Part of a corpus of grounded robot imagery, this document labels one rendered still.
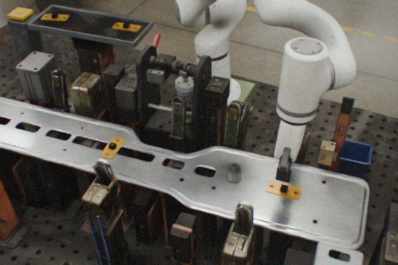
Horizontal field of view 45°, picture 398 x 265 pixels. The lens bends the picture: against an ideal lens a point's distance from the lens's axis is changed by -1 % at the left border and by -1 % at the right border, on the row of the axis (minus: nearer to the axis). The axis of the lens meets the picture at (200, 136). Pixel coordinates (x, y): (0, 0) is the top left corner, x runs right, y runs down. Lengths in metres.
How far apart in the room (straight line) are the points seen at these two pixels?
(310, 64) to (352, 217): 0.42
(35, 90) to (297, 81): 0.86
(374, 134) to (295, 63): 1.01
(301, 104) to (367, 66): 2.65
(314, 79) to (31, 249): 0.98
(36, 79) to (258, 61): 2.24
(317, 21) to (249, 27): 2.92
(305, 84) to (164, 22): 3.12
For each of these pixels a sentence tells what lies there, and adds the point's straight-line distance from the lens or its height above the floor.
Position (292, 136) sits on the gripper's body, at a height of 1.22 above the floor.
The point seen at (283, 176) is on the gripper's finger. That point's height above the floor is 1.10.
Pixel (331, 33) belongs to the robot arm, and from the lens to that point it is 1.00.
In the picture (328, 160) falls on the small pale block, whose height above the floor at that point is 1.03.
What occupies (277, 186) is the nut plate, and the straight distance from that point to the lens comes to 1.20.
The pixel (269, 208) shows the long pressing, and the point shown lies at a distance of 1.15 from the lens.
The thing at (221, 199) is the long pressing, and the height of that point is 1.00.
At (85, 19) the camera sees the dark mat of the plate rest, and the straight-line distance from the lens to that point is 1.59.
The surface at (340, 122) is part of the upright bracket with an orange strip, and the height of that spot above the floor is 1.13.
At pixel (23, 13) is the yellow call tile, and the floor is 1.16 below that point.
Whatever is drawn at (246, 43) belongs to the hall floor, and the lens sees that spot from 3.69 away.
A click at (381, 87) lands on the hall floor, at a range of 3.41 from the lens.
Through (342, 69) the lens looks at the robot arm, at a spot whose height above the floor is 1.36.
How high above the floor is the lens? 1.88
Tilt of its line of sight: 42 degrees down
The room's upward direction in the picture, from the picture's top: 1 degrees counter-clockwise
